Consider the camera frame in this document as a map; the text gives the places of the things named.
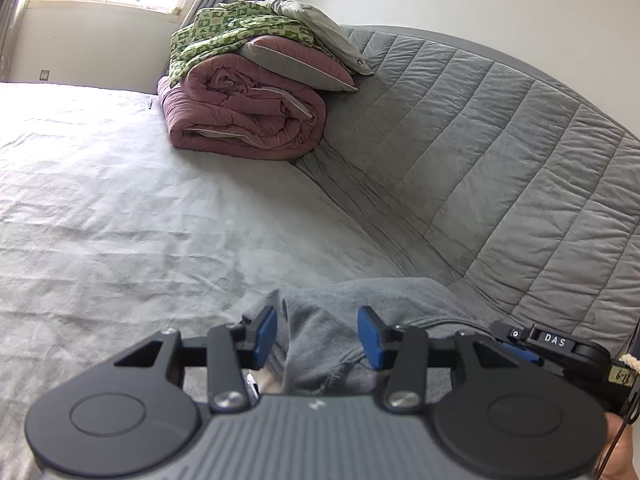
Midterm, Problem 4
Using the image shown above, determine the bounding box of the grey and pink pillow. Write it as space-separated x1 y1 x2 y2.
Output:
239 35 360 93

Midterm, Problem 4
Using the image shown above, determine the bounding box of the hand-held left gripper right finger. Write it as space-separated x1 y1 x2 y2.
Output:
356 306 523 413

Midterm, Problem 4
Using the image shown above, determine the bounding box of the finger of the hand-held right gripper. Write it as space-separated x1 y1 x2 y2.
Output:
489 321 531 348
500 342 543 366

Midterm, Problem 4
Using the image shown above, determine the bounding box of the green patterned blanket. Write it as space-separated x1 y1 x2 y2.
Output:
167 0 316 88

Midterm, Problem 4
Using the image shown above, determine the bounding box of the person's right hand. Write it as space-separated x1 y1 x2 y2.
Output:
600 412 640 480

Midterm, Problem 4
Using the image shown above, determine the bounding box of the grey quilted headboard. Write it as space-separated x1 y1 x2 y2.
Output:
292 25 640 356

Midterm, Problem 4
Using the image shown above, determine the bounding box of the black cable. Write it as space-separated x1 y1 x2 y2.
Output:
596 385 638 480

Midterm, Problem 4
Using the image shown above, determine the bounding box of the pink folded quilt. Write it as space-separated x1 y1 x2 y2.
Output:
157 52 328 162

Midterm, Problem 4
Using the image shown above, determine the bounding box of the grey bed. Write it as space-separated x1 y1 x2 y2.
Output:
0 80 461 480

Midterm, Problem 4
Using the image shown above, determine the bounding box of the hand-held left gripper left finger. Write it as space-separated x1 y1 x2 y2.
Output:
112 305 278 413

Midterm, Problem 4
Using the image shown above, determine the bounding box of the grey t-shirt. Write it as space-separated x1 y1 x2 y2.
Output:
240 276 501 396

